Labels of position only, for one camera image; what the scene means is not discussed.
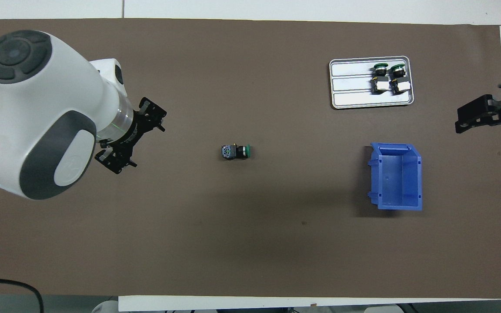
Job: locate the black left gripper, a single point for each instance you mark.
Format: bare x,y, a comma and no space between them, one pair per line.
133,130

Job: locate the green push button switch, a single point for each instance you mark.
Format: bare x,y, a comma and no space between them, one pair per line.
380,80
235,151
399,80

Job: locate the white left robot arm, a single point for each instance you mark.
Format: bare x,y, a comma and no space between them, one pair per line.
37,108

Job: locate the blue plastic storage bin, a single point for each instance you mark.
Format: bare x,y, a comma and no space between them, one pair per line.
396,178

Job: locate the brown table mat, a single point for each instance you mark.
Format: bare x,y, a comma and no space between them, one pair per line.
233,217

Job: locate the silver metal tray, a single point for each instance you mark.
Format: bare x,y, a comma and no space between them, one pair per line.
350,93

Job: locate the white rounded object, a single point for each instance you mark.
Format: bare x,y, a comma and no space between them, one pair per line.
105,306

